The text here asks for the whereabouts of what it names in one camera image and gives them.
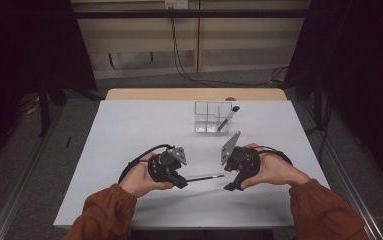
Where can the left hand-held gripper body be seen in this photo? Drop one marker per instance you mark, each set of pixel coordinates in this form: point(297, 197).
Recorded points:
point(165, 166)

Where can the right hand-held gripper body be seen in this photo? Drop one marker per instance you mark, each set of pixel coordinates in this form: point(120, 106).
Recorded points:
point(242, 161)

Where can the thin black makeup brush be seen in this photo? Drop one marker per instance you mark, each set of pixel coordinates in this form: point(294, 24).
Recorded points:
point(205, 178)

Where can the thick black makeup brush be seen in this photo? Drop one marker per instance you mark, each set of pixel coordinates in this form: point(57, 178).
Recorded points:
point(227, 119)

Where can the clear acrylic organizer box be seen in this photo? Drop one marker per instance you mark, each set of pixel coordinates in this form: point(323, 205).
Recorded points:
point(205, 116)

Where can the person's left hand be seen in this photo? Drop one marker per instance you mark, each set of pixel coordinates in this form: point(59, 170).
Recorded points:
point(137, 178)

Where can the person's right hand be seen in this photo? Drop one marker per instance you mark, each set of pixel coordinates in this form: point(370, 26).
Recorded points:
point(275, 170)

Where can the white table sheet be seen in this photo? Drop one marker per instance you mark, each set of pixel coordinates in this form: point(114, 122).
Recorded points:
point(145, 133)

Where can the small dark round object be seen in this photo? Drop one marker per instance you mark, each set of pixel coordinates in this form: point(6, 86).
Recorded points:
point(230, 99)

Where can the black metal stand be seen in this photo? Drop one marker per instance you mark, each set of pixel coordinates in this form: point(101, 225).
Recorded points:
point(318, 100)
point(44, 110)

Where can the small black floor stick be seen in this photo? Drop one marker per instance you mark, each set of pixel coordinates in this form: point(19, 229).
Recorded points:
point(68, 142)

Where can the black horizontal bar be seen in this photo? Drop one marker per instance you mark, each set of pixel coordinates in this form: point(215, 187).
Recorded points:
point(212, 13)

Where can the dark curtain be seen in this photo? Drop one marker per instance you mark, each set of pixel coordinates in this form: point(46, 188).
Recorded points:
point(362, 66)
point(29, 50)

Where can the aluminium floor rail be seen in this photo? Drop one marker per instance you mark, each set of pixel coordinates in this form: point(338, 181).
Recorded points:
point(15, 206)
point(362, 213)

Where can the white wall socket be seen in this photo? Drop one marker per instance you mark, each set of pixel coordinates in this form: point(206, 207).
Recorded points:
point(176, 4)

